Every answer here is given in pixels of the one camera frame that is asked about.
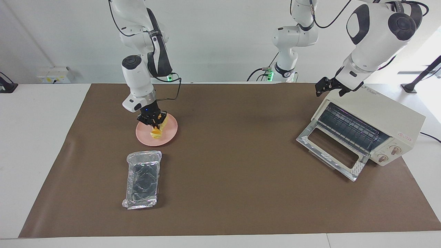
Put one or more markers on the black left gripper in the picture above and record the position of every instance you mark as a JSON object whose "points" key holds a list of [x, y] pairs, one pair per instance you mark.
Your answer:
{"points": [[149, 111]]}

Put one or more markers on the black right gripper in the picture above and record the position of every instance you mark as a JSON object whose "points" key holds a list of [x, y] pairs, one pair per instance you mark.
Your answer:
{"points": [[339, 84]]}

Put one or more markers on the sliced golden bread loaf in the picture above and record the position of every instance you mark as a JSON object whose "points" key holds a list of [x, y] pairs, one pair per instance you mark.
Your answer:
{"points": [[156, 133]]}

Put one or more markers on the aluminium foil tray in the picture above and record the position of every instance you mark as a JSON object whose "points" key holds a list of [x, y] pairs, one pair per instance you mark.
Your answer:
{"points": [[144, 179]]}

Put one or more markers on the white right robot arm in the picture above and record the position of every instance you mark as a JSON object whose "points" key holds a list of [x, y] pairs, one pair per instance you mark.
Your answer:
{"points": [[137, 72]]}

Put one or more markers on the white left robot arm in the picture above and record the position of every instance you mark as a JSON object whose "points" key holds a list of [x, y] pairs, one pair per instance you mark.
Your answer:
{"points": [[375, 38]]}

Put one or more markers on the metal oven rack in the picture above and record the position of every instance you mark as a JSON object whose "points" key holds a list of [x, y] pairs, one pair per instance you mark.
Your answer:
{"points": [[351, 125]]}

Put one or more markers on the cream toaster oven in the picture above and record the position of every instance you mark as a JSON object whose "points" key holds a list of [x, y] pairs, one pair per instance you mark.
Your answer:
{"points": [[379, 110]]}

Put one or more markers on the glass oven door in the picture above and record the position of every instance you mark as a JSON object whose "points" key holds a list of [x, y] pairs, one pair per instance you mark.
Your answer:
{"points": [[330, 151]]}

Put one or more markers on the cream oven knob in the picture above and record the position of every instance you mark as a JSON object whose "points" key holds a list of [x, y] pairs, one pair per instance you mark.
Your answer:
{"points": [[396, 150], [382, 158]]}

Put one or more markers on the pink round plate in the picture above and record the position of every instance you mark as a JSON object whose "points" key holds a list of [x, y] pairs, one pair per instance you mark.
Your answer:
{"points": [[170, 132]]}

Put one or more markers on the tall black stand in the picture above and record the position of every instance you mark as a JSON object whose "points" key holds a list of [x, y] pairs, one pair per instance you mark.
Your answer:
{"points": [[422, 74]]}

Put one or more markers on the brown table mat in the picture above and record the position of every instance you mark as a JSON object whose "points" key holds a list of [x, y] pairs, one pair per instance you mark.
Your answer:
{"points": [[241, 193]]}

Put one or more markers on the small black stand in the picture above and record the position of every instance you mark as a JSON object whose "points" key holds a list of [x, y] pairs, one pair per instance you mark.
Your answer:
{"points": [[7, 88]]}

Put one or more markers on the white wall socket strip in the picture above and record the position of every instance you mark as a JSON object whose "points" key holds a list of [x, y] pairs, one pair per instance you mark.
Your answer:
{"points": [[53, 75]]}

